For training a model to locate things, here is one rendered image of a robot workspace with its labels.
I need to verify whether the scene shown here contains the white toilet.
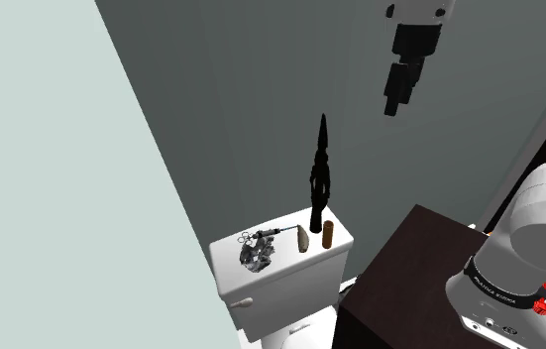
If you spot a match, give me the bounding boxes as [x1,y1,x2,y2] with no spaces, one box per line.
[208,205,356,349]

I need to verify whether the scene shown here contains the black syringe with rings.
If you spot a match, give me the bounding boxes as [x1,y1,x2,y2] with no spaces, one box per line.
[237,224,300,244]

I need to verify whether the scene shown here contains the beige oblong brush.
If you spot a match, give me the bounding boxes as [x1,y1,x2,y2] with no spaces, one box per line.
[296,225,310,254]

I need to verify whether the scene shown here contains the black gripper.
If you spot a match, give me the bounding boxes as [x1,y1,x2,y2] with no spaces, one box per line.
[382,22,443,118]

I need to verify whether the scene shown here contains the brown cylinder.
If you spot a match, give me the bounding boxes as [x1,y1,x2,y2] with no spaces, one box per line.
[322,220,335,250]

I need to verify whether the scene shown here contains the crumpled grey silver object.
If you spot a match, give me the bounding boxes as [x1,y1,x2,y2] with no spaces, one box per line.
[239,239,275,274]

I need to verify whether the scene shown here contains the tall black slender figure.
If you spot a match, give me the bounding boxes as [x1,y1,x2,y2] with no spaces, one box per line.
[308,113,332,234]

